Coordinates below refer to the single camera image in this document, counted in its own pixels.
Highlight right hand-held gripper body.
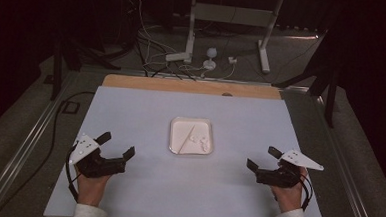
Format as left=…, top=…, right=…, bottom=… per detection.
left=255, top=147, right=326, bottom=191

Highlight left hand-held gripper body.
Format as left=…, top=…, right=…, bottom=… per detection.
left=67, top=133, right=128, bottom=181

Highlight square glass plate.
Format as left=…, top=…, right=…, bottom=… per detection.
left=168, top=115, right=216, bottom=158

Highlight person's right hand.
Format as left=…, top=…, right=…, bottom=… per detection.
left=269, top=167, right=309, bottom=216

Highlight person's left hand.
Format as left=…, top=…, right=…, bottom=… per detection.
left=75, top=172, right=111, bottom=208

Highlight pale blue table mat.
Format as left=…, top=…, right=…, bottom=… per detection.
left=43, top=83, right=332, bottom=217

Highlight black square floor plate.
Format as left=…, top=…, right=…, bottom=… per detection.
left=60, top=100, right=81, bottom=116

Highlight black angled stand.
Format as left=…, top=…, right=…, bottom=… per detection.
left=269, top=26, right=346, bottom=129

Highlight black tripod stand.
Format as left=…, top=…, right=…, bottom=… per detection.
left=49, top=30, right=124, bottom=105

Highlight white power strip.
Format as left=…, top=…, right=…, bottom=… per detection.
left=164, top=50, right=192, bottom=63

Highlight small white round lamp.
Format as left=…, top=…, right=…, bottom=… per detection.
left=202, top=47, right=219, bottom=72

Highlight left hand-held gripper black cable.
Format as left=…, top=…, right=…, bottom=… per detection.
left=62, top=144, right=82, bottom=203

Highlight hand-held gripper black cable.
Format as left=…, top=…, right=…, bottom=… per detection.
left=296, top=173, right=315, bottom=213
left=62, top=144, right=82, bottom=203

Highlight long black floor cable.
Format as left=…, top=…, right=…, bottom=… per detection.
left=0, top=86, right=96, bottom=217

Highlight right hand-held gripper black cable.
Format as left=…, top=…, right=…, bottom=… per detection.
left=296, top=173, right=315, bottom=213

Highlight metal floor rail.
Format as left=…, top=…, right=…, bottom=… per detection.
left=0, top=66, right=81, bottom=217
left=303, top=93, right=386, bottom=217

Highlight white cables on floor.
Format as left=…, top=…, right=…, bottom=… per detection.
left=128, top=0, right=241, bottom=81

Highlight white metal stand frame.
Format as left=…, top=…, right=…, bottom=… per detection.
left=183, top=0, right=285, bottom=75

